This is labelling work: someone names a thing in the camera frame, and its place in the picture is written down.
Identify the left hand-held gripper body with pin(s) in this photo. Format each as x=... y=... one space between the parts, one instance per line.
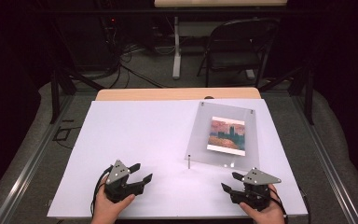
x=117 y=180

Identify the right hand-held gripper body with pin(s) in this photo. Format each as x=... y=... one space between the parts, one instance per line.
x=256 y=179

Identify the person's left hand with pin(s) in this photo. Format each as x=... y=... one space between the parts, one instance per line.
x=105 y=210

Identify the person's right hand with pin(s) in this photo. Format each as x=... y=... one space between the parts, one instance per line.
x=268 y=216

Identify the white board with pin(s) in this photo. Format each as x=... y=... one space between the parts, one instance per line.
x=136 y=137

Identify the painting print card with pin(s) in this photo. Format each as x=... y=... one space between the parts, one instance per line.
x=227 y=135

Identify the small metal standoff pin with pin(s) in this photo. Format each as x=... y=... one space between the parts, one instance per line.
x=189 y=161

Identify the wooden table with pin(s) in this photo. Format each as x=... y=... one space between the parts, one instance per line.
x=174 y=93

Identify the black metal stand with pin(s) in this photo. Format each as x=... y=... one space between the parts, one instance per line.
x=307 y=93
x=55 y=93

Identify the white desk leg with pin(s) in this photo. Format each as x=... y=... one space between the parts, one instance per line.
x=176 y=49

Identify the black folding chair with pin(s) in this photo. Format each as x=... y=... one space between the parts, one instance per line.
x=239 y=46

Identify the light desk top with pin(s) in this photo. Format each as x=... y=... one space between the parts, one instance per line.
x=220 y=2

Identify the clear acrylic picture frame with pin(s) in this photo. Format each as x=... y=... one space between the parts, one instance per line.
x=199 y=137

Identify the aluminium floor rail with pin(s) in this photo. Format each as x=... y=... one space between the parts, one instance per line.
x=31 y=165
x=326 y=161

